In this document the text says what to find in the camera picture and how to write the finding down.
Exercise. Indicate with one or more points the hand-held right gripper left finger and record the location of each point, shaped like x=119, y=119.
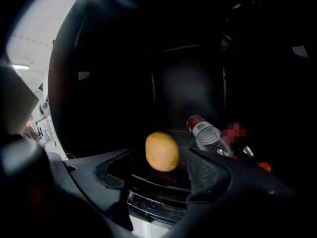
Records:
x=99, y=155

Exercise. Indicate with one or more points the dark soda bottle red cap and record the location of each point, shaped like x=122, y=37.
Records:
x=244, y=149

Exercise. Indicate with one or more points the clear water bottle red label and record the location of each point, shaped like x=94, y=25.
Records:
x=208, y=136

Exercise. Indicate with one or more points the black mini fridge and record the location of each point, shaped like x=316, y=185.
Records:
x=111, y=71

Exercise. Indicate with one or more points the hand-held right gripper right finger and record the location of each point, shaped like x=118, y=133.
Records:
x=223, y=182

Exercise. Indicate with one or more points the yellow potato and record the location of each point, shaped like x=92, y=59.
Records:
x=162, y=151

